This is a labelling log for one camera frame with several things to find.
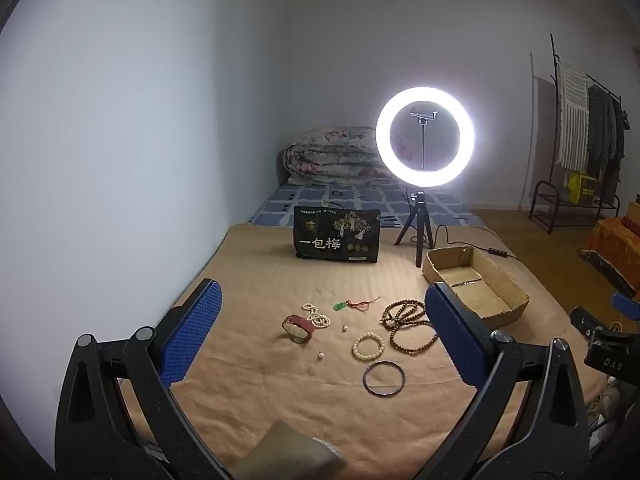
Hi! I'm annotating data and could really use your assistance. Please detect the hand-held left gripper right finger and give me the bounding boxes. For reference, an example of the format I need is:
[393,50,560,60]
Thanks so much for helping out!
[415,282,593,480]

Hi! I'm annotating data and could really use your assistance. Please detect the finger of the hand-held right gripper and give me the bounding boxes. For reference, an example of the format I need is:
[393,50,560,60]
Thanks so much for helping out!
[570,306,612,345]
[611,291,640,321]

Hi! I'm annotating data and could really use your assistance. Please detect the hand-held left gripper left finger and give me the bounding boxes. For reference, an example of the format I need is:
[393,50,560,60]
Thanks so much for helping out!
[54,278,231,480]

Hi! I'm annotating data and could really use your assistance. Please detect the brown wooden bead necklace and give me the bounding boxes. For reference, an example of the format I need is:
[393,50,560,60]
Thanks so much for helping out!
[381,300,441,356]

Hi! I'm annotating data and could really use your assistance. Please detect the cardboard box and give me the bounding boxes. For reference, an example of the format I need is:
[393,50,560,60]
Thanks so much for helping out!
[421,245,531,331]

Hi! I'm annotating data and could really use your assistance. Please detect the white bead bracelet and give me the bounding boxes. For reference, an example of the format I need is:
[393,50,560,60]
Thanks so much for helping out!
[351,332,386,362]

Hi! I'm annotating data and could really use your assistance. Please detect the thin metal bangle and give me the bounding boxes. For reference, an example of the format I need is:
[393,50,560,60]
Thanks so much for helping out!
[363,361,405,397]

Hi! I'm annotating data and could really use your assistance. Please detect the red bead bracelet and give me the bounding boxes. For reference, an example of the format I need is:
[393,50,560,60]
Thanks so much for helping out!
[281,314,316,345]

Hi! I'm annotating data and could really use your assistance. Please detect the green pendant with red cord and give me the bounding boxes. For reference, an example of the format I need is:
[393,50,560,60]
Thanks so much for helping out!
[334,297,382,314]

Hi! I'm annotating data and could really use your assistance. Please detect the white bead necklace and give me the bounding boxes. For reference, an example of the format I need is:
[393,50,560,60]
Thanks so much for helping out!
[301,302,332,331]

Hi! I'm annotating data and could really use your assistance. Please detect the orange cloth covered furniture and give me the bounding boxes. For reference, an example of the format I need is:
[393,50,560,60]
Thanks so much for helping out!
[580,217,640,297]

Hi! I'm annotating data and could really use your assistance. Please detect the tan blanket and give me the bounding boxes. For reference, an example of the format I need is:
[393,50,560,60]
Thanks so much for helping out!
[115,222,601,480]

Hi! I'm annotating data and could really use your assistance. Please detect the black mini tripod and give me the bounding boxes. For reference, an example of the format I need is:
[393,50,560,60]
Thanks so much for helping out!
[394,190,435,268]

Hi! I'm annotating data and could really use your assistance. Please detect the yellow box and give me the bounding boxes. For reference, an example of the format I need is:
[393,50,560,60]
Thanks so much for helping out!
[566,172,599,205]

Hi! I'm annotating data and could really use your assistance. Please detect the black metal clothes rack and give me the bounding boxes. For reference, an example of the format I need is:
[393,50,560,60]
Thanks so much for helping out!
[529,34,627,236]

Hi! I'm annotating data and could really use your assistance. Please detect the olive green flat object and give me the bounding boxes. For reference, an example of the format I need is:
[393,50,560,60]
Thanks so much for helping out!
[227,420,347,480]

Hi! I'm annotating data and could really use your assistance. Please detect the black printed snack bag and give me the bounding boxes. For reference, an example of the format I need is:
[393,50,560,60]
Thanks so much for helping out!
[292,205,382,264]

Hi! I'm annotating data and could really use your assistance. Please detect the dark hanging clothes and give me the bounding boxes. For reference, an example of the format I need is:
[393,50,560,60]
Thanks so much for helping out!
[586,85,628,202]

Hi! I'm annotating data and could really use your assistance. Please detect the blue checkered bedsheet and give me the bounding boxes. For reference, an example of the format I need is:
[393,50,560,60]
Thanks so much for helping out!
[248,182,483,228]

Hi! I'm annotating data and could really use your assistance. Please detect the white striped hanging cloth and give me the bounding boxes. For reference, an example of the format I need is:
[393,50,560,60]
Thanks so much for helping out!
[556,60,591,172]

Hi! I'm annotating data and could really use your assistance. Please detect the folded floral quilt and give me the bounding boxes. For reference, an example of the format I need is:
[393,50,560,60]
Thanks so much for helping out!
[276,126,401,186]

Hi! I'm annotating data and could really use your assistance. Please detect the phone holder on pole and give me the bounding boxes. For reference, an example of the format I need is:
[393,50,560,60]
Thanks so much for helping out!
[409,104,440,172]

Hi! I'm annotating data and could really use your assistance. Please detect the black power cable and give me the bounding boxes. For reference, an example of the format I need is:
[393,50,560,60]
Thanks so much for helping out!
[410,224,517,262]

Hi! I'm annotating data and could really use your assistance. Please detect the white ring light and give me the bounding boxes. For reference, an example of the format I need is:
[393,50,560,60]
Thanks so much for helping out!
[376,86,476,188]

